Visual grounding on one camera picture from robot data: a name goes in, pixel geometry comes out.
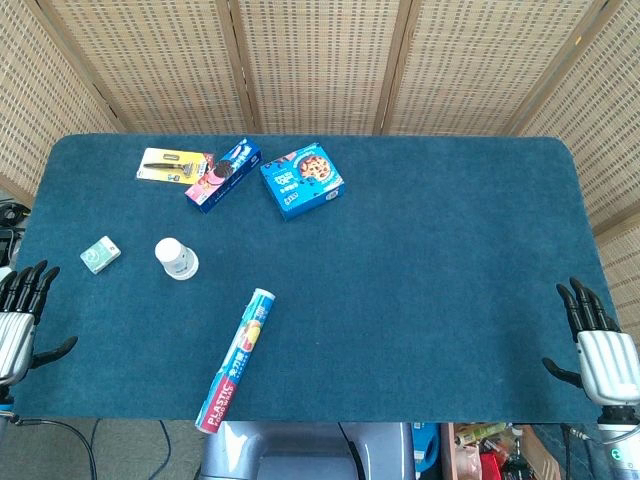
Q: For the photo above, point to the small green white box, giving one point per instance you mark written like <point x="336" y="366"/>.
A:
<point x="100" y="254"/>

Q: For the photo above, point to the blue table cloth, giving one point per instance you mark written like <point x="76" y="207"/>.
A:
<point x="400" y="300"/>

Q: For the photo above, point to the crate of assorted goods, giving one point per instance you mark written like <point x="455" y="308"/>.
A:
<point x="495" y="452"/>

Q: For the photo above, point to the white paper cup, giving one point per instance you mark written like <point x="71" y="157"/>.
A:
<point x="182" y="276"/>
<point x="172" y="252"/>

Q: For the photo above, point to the black equipment beside table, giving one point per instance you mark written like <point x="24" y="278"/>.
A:
<point x="10" y="225"/>

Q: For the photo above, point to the blue plastic object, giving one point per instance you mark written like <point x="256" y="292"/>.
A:
<point x="426" y="445"/>

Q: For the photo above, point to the blue cookie box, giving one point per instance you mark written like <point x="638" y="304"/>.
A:
<point x="302" y="180"/>

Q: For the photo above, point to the silver right arm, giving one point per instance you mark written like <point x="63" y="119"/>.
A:
<point x="620" y="440"/>

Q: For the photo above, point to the razor in yellow blister pack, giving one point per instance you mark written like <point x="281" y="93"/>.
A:
<point x="170" y="166"/>

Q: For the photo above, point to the long blue pink biscuit box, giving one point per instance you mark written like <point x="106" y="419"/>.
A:
<point x="225" y="177"/>

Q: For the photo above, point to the plastic wrap roll box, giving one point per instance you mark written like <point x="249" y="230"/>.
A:
<point x="239" y="357"/>

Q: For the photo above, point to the grey robot torso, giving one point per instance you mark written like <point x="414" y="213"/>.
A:
<point x="305" y="452"/>

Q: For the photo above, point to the black and silver left hand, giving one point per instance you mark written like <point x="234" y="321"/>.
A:
<point x="15" y="340"/>

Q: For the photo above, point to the black and silver right hand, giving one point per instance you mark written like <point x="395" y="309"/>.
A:
<point x="607" y="360"/>

